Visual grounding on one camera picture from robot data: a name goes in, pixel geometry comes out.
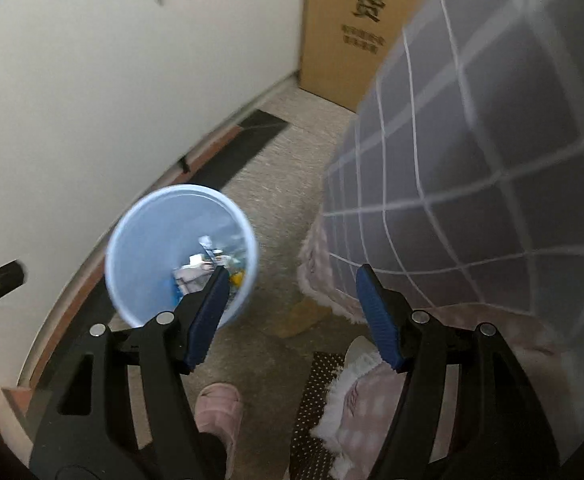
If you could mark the dark trouser leg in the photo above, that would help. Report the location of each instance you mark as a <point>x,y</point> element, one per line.
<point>214,455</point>

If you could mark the tall cardboard box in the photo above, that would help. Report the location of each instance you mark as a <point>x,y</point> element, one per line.
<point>332,35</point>

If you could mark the light blue plastic bin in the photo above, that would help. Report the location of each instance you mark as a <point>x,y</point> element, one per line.
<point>141,250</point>

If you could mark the black dotted mat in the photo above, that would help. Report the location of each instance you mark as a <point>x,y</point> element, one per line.
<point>317,385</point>

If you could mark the white low cabinet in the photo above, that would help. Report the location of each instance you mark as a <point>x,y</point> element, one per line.
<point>96,85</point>

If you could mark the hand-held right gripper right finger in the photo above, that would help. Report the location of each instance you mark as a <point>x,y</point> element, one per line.
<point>377,315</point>

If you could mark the pink slipper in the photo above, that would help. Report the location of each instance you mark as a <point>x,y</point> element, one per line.
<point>219,405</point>

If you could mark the yellow snack bag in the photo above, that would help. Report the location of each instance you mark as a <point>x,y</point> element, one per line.
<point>238,278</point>

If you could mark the trash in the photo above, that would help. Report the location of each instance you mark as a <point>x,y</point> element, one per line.
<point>191,275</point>

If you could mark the grey checked tablecloth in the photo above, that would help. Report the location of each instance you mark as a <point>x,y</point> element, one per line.
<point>472,160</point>

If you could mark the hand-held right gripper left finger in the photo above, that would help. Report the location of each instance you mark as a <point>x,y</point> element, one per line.
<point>206,315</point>

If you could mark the pink quilted table skirt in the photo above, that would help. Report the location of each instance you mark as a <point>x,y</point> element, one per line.
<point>367,395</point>

